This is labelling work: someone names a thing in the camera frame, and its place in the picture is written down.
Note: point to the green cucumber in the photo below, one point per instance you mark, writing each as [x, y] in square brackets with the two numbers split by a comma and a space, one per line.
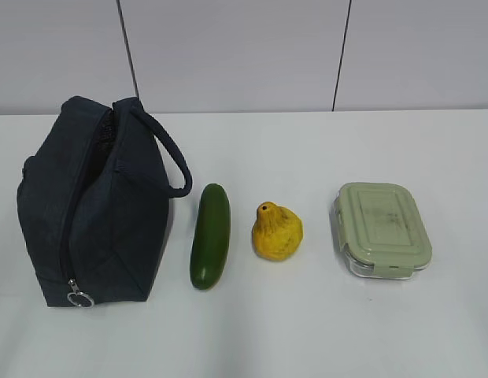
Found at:
[211, 238]

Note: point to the yellow pear-shaped gourd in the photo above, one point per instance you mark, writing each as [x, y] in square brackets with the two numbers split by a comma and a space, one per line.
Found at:
[277, 232]

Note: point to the glass container with green lid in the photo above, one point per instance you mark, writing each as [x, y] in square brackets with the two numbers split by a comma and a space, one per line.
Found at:
[379, 232]

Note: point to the dark navy fabric lunch bag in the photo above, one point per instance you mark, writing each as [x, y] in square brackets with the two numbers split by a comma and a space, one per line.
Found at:
[94, 201]

